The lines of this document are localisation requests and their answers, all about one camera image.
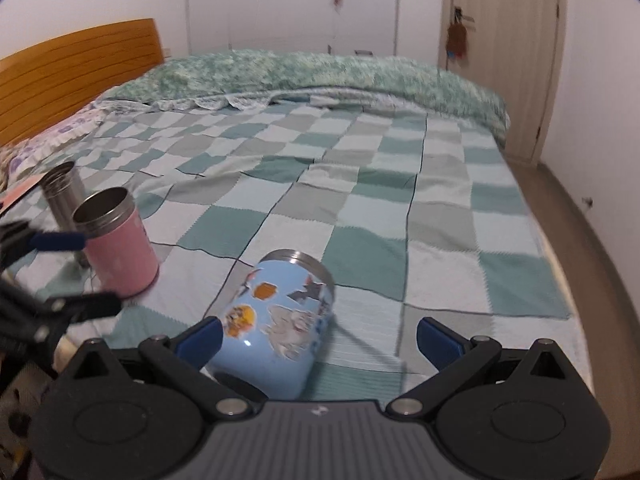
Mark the light blue cartoon cup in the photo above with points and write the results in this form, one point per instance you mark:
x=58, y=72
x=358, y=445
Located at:
x=274, y=326

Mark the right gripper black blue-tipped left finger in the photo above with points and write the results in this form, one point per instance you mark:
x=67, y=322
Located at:
x=178, y=362

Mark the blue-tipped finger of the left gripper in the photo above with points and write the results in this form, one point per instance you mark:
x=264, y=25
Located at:
x=19, y=238

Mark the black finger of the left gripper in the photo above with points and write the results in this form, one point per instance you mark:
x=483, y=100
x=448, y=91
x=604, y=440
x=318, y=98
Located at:
x=30, y=325

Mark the pink steel-rimmed cup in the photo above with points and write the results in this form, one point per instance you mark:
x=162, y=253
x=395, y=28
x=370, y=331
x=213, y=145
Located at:
x=117, y=246

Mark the checkered green grey blanket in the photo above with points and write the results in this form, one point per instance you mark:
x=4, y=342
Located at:
x=413, y=213

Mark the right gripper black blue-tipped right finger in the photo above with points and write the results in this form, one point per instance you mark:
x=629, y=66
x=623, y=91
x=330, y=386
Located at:
x=458, y=361

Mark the brown plush on door handle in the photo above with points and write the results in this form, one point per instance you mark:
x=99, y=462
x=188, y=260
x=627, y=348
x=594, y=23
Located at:
x=457, y=41

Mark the beige wooden door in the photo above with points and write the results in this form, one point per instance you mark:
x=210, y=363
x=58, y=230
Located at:
x=515, y=49

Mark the green floral duvet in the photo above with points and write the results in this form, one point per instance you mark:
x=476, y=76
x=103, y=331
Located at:
x=252, y=76

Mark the orange wooden headboard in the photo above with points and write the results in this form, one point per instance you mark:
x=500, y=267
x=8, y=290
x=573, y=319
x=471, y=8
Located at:
x=48, y=82

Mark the floral ruffled pillow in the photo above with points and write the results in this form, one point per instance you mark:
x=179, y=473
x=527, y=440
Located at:
x=20, y=157

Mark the white wardrobe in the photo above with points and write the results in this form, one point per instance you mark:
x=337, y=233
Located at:
x=360, y=27

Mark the stainless steel flask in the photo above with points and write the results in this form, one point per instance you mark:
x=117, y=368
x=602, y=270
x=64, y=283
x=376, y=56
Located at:
x=64, y=192

